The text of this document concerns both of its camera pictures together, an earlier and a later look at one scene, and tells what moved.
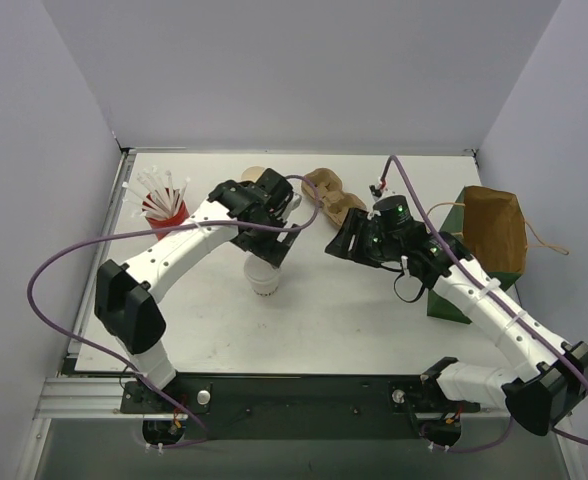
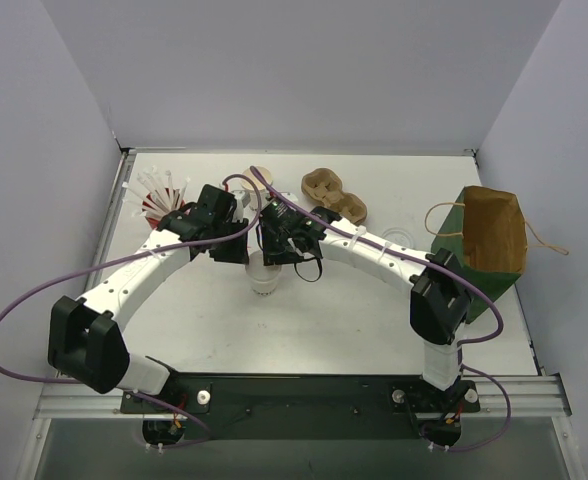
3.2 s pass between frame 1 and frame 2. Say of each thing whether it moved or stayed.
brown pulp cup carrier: stayed
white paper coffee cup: stayed
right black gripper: moved
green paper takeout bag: stayed
